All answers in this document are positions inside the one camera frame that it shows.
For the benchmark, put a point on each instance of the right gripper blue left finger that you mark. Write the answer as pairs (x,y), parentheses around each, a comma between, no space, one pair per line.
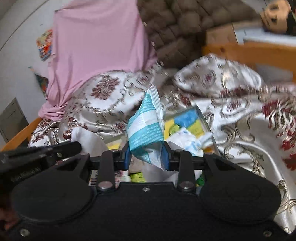
(110,162)

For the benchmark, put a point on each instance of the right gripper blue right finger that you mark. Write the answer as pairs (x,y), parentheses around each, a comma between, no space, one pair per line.
(181,161)

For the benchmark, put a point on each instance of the white sock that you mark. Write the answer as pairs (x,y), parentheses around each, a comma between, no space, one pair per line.
(91,143)

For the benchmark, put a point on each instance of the teal white wipes packet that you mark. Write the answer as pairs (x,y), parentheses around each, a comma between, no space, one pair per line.
(145,130)

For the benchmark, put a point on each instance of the white quilted baby cloth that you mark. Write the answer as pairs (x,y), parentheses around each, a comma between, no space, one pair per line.
(185,140)

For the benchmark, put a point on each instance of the grey tray with painting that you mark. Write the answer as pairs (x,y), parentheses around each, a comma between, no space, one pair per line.
(140,172)

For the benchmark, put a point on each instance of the floral satin pillow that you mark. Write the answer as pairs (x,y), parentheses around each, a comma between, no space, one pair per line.
(105,102)

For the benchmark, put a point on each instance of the floral satin bedspread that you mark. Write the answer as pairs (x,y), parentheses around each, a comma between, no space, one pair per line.
(253,124)

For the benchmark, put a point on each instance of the pink cloth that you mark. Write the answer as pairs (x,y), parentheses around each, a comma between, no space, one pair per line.
(91,37)

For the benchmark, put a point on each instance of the brown quilted jacket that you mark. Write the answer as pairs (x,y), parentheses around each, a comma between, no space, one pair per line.
(176,29)

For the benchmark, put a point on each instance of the cardboard box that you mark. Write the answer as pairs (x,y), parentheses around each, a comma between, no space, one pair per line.
(221,35)

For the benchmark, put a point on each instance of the colourful wall picture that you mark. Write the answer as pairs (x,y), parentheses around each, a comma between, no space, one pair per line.
(44,44)

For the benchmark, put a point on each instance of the wooden bed frame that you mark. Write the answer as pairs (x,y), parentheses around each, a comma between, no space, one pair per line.
(252,53)

